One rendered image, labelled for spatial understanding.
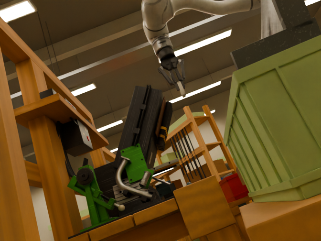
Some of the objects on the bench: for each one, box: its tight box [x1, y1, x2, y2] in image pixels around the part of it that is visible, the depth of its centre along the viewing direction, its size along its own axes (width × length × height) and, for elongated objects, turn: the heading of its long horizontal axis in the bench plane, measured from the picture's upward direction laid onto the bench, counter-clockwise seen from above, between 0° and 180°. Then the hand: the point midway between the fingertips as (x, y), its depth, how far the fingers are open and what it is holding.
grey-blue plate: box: [155, 180, 173, 199], centre depth 168 cm, size 10×2×14 cm, turn 42°
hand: (181, 89), depth 125 cm, fingers closed
